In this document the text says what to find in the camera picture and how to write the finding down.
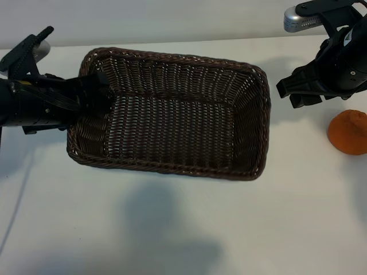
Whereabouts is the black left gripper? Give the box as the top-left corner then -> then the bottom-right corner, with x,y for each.
0,72 -> 114,136

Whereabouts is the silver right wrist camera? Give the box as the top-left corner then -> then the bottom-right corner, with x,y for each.
283,0 -> 361,44

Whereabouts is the orange fruit with knobbly stem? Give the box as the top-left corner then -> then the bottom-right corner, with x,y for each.
328,109 -> 367,156

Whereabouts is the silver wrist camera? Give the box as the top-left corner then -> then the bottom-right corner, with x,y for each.
0,25 -> 55,80
283,0 -> 361,44

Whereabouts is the dark brown wicker basket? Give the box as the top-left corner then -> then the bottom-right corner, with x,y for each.
66,47 -> 272,181

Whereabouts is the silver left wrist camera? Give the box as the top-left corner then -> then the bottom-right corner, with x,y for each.
0,25 -> 55,80

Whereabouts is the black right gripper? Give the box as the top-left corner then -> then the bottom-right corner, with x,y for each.
276,21 -> 367,110

